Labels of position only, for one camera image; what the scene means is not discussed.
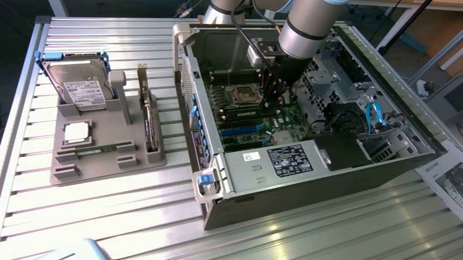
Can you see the CPU socket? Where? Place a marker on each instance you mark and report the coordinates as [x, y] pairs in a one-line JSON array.
[[245, 93]]

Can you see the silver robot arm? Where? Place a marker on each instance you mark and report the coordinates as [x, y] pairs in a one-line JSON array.
[[302, 24]]

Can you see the grey parts rack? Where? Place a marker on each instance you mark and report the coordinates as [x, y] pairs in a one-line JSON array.
[[104, 162]]

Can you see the silver CPU chip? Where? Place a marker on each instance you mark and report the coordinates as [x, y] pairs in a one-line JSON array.
[[76, 132]]

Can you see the black plastic shroud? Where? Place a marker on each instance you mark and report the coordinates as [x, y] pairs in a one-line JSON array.
[[342, 151]]

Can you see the blue expansion slot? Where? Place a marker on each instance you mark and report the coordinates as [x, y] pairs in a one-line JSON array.
[[238, 131]]

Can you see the green motherboard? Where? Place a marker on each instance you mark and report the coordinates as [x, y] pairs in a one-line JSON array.
[[285, 116]]

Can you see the grey cabinet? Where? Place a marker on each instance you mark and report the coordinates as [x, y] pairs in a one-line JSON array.
[[448, 94]]

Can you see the graphics card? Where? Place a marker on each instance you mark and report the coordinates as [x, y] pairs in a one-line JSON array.
[[148, 108]]

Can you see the pale blue plastic object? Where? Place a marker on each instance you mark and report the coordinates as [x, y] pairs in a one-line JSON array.
[[86, 249]]

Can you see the blue case latch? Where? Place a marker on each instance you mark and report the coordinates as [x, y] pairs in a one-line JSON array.
[[204, 180]]

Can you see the silver hard disk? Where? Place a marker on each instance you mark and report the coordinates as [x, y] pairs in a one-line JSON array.
[[78, 89]]

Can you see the metal disk bay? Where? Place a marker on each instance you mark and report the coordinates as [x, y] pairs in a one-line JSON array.
[[325, 81]]

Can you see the printed paper sheet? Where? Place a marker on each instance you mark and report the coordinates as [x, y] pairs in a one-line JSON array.
[[448, 176]]

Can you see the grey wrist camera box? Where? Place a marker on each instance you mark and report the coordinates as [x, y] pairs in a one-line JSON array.
[[254, 55]]

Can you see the installed green RAM stick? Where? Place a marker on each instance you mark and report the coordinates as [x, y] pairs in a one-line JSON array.
[[241, 113]]

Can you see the white power strip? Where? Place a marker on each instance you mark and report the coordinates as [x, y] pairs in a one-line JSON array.
[[424, 87]]

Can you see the black open PC case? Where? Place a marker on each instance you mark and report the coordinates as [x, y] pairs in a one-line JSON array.
[[289, 205]]

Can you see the silver chipset heatsink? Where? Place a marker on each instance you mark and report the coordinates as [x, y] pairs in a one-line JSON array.
[[282, 137]]

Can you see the grey power supply unit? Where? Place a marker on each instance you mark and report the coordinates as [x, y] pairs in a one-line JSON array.
[[245, 173]]

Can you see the blue disk caddy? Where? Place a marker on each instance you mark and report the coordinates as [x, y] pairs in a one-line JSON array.
[[53, 57]]

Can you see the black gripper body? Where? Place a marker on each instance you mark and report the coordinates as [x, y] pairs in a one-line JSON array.
[[286, 67]]

